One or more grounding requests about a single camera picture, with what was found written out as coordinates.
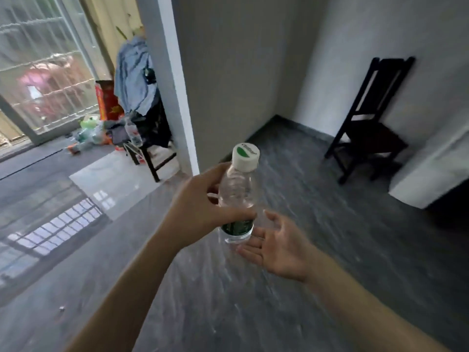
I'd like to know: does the person's right hand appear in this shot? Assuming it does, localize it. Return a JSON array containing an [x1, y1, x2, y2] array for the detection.
[[236, 210, 320, 284]]

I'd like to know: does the heap of plastic bags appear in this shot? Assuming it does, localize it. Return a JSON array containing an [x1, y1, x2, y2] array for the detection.
[[65, 115, 114, 154]]

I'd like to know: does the person's left hand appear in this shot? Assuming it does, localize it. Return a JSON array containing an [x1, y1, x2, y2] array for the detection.
[[157, 161, 258, 250]]

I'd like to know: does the blue gray garment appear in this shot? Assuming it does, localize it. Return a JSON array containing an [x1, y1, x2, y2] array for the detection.
[[114, 36, 160, 116]]

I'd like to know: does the yellow curtain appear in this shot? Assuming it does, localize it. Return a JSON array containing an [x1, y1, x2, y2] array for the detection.
[[79, 0, 146, 76]]

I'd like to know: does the small dark stool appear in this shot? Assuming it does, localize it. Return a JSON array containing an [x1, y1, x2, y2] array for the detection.
[[123, 102, 178, 183]]

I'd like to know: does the white water dispenser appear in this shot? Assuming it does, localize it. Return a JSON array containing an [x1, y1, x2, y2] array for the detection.
[[388, 117, 469, 209]]

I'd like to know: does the clear plastic bottle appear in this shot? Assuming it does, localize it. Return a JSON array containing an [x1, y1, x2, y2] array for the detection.
[[124, 117, 144, 148]]

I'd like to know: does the red cardboard box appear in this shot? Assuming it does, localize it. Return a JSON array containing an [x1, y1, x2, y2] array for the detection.
[[95, 80, 125, 122]]

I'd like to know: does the person's left forearm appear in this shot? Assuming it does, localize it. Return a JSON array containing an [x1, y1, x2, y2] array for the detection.
[[65, 230, 184, 352]]

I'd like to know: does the person's right forearm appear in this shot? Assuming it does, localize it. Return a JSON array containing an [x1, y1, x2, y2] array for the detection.
[[304, 252, 451, 352]]

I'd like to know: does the glass sliding door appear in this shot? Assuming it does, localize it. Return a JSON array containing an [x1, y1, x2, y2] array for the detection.
[[0, 0, 110, 147]]

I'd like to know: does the green label water bottle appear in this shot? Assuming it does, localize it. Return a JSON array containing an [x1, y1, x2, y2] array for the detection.
[[218, 142, 261, 244]]

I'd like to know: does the dark wooden chair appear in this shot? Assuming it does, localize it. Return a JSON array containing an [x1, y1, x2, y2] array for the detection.
[[324, 56, 417, 186]]

